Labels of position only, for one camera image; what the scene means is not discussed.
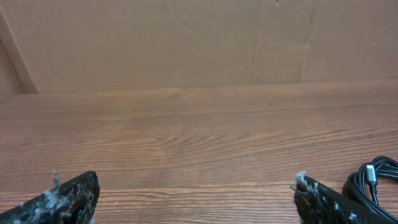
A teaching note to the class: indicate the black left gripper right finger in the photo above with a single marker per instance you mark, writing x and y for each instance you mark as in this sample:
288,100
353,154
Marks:
317,203

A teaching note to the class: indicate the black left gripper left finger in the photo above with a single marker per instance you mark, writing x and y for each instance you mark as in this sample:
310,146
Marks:
73,202

